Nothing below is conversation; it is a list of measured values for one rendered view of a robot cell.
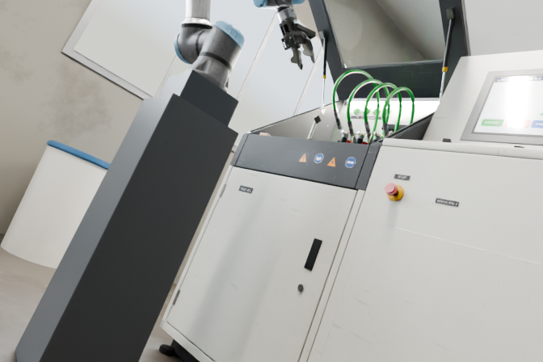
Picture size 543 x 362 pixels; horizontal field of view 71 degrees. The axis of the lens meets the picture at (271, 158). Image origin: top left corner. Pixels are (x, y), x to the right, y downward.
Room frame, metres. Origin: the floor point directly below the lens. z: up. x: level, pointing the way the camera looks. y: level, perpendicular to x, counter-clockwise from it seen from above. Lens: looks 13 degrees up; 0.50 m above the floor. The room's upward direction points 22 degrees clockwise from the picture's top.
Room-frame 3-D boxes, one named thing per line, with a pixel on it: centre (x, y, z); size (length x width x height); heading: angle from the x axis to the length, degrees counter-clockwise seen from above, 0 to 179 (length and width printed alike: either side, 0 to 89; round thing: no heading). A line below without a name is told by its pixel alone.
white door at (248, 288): (1.42, -0.08, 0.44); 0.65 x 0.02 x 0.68; 43
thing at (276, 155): (1.43, -0.09, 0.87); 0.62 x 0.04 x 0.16; 43
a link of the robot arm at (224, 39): (1.17, 0.29, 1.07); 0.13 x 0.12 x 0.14; 50
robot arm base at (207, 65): (1.16, 0.29, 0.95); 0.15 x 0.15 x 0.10
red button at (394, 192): (1.07, -0.36, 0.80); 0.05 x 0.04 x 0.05; 43
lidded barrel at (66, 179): (2.35, 1.01, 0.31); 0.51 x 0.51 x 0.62
